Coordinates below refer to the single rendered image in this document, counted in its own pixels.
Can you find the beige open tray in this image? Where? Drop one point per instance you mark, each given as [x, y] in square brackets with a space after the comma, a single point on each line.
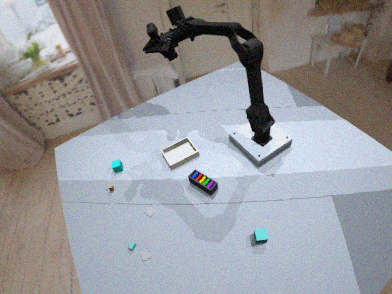
[180, 153]

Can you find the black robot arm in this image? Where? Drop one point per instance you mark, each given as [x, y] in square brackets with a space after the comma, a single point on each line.
[250, 54]

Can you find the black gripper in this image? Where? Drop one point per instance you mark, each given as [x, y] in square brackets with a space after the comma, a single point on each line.
[154, 45]

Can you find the small turquoise cube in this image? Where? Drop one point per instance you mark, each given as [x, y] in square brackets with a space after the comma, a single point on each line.
[260, 236]

